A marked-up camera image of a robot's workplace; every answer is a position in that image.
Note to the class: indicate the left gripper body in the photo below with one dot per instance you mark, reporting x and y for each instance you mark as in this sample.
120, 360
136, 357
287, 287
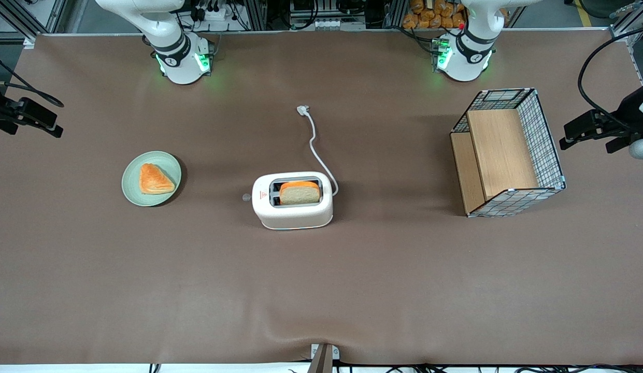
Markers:
625, 113

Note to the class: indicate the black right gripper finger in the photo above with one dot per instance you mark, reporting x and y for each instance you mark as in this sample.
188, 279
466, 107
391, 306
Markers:
4, 127
37, 115

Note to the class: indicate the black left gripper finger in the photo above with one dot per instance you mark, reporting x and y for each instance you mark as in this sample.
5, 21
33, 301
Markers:
618, 144
588, 125

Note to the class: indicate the white two-slot toaster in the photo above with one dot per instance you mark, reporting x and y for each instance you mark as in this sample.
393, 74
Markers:
295, 215

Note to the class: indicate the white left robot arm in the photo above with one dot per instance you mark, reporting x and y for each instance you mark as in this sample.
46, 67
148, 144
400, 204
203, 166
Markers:
463, 65

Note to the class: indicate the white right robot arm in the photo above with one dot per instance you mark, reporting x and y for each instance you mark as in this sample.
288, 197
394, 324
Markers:
179, 62

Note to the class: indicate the pale green round plate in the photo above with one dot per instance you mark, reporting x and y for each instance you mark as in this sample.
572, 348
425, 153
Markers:
132, 191

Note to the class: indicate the triangular orange pastry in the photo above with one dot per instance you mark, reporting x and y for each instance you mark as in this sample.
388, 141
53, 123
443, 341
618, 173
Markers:
154, 180

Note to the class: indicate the bag of golden bread rolls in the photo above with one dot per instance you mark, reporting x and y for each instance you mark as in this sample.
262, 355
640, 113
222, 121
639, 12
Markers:
430, 14

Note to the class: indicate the white power strip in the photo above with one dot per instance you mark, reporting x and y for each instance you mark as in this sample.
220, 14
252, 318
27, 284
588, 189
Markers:
213, 13

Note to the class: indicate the bread slice with orange crust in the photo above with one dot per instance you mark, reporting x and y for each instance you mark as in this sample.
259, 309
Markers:
299, 194

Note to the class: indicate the brown table cover mat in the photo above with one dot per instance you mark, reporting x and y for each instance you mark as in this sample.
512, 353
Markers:
321, 290

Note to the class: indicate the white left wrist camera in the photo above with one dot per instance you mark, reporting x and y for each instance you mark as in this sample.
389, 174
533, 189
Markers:
642, 148

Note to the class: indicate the aluminium frame profile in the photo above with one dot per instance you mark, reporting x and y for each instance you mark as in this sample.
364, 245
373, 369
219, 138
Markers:
629, 18
26, 18

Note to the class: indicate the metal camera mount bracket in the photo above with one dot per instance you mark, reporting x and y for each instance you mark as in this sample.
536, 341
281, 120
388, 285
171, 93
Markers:
322, 357

